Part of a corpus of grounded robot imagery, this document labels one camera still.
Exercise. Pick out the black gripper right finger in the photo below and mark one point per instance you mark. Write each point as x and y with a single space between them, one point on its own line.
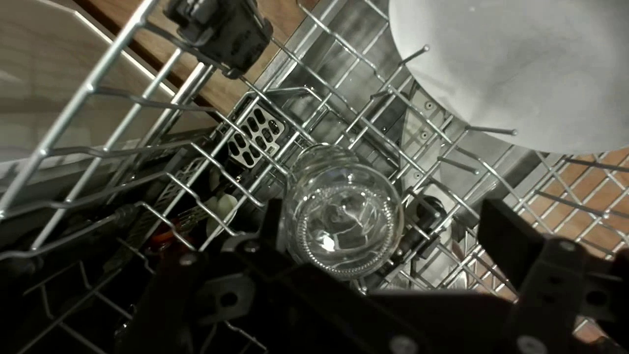
556 288

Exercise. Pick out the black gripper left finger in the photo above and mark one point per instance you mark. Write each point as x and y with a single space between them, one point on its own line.
295 316

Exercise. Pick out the clear drinking glass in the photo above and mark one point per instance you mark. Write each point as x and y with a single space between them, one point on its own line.
344 214

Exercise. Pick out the dishwasher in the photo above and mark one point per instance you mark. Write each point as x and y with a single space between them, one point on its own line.
393 131

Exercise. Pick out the black rack wheel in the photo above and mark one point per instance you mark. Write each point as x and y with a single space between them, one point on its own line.
425 214
222 27

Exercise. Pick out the white dinner plate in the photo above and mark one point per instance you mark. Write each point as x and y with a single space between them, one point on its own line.
523 66

